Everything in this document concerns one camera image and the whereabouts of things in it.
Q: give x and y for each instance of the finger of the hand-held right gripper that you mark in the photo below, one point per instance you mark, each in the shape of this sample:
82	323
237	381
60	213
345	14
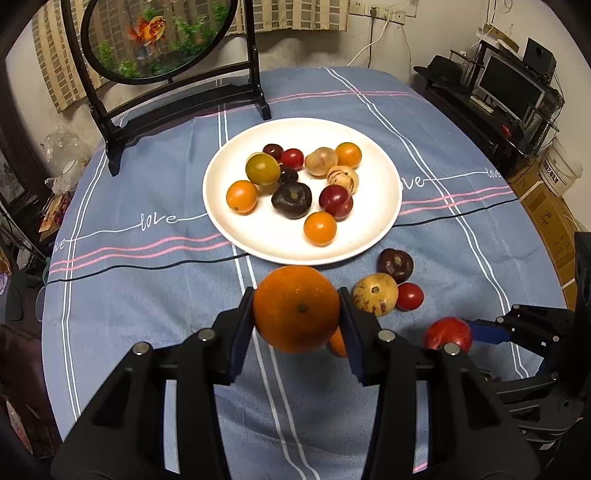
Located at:
489	331
521	390

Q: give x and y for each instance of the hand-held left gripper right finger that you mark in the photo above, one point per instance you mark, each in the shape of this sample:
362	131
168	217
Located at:
351	332

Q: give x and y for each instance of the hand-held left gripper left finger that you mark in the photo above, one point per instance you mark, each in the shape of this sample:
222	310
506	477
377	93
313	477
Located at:
242	332

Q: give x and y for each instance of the bumpy tangerine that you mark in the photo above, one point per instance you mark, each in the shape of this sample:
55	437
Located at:
337	344

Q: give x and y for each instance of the red plum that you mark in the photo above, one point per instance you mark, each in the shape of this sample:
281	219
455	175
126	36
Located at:
445	333
336	201

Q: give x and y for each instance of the pale striped pepino melon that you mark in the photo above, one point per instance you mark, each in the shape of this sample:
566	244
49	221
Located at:
375	295

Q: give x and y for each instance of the large orange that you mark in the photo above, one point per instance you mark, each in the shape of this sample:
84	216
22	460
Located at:
295	309

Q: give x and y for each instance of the red tomato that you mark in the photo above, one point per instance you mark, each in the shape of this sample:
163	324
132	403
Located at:
410	297
292	158

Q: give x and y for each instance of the dark purple tomato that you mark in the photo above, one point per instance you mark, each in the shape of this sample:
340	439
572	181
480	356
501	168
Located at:
395	265
291	201

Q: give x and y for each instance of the small orange mandarin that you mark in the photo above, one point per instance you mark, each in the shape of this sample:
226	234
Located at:
320	228
242	197
348	154

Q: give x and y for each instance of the white plate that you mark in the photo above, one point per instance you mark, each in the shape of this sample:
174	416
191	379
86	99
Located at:
369	217

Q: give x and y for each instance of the greenish yellow orange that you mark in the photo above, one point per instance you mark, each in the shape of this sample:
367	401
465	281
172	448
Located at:
262	168

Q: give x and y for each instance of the dark purple plum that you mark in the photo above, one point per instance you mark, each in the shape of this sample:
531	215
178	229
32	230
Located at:
288	176
272	151

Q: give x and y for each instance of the blue striped tablecloth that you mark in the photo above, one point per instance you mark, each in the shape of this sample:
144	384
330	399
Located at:
138	300

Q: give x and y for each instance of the cardboard box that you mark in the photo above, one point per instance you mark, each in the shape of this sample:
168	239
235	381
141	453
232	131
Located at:
549	217

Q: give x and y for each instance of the tan striped pepino melon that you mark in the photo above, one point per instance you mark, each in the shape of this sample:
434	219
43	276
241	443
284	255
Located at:
343	179

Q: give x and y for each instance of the pale tan pepino melon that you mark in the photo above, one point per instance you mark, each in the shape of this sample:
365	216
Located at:
322	161

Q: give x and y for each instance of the white plastic bucket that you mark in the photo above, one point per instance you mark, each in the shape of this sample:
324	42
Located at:
561	170

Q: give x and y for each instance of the black desk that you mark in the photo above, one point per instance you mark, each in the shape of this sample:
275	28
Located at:
480	134

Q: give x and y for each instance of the computer monitor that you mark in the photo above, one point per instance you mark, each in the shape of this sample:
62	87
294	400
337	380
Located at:
510	87

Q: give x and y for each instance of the clear plastic bag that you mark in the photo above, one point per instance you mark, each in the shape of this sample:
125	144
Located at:
60	143

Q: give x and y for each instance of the black hat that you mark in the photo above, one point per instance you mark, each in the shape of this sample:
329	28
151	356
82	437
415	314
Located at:
441	69

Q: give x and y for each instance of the dark wooden cabinet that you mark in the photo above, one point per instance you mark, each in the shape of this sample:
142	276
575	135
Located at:
18	175

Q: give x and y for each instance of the black speaker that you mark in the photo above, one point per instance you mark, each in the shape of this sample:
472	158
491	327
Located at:
540	55

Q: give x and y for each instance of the black framed round goldfish screen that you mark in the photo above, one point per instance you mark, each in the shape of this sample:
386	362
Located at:
161	46

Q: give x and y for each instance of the white double wall socket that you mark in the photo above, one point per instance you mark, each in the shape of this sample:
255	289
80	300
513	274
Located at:
388	14

